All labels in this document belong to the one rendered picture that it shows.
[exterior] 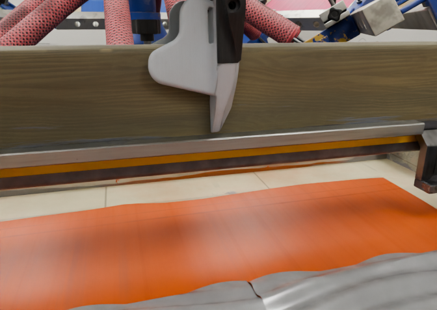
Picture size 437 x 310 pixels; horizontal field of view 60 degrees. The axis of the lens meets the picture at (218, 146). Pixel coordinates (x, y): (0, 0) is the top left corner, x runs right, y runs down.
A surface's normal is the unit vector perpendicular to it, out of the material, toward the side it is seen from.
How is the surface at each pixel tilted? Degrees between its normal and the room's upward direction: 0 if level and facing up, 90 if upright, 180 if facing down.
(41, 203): 0
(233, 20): 104
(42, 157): 90
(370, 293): 30
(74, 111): 90
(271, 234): 0
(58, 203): 0
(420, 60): 90
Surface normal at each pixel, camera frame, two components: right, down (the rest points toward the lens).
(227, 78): 0.25, 0.52
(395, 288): 0.16, -0.64
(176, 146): 0.25, 0.29
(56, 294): 0.00, -0.95
